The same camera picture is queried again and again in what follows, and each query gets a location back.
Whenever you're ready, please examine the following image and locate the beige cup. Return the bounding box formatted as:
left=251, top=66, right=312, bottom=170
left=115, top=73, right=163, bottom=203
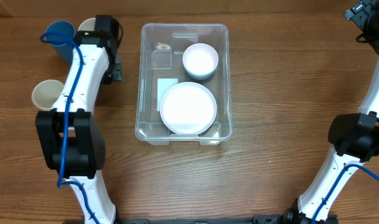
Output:
left=78, top=18, right=96, bottom=31
left=31, top=80, right=64, bottom=110

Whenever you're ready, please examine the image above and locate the blue cup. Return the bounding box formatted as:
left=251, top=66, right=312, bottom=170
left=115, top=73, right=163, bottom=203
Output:
left=44, top=21, right=75, bottom=65

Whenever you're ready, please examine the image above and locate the grey bowl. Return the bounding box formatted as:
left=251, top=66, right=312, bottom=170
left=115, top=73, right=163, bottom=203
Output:
left=187, top=73, right=213, bottom=80

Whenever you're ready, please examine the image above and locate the pink plate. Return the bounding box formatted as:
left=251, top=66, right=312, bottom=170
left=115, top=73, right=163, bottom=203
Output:
left=159, top=82, right=217, bottom=135

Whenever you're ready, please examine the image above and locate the pink bowl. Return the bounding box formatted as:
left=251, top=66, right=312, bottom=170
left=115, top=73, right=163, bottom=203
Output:
left=182, top=43, right=219, bottom=75

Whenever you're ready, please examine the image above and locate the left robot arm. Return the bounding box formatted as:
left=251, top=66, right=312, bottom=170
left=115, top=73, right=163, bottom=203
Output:
left=35, top=15, right=123, bottom=223

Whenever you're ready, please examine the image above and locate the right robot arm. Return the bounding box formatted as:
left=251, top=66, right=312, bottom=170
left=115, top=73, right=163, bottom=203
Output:
left=273, top=0, right=379, bottom=223

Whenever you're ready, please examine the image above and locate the white label in bin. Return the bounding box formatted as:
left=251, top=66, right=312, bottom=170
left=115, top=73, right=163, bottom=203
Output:
left=157, top=78, right=178, bottom=111

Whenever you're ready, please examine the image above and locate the clear plastic storage bin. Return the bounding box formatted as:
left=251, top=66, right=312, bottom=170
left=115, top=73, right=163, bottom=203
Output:
left=135, top=23, right=233, bottom=146

